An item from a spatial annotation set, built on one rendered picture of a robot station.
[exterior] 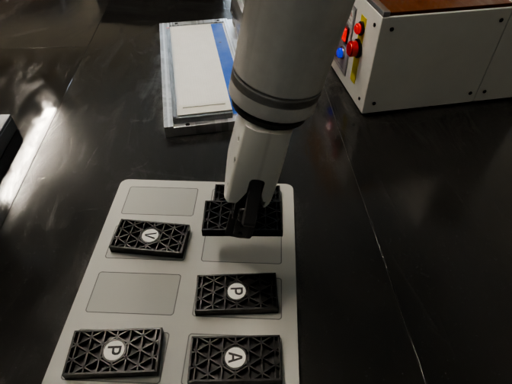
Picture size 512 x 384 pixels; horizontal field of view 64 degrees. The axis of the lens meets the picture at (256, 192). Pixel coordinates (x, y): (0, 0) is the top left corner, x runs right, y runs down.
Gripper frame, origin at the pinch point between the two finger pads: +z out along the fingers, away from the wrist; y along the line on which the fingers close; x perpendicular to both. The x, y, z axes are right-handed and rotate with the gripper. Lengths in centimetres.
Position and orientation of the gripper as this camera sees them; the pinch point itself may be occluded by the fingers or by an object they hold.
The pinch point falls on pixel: (241, 208)
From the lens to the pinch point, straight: 50.1
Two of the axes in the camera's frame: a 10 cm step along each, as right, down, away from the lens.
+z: -2.1, 6.9, 7.0
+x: 9.8, 1.5, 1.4
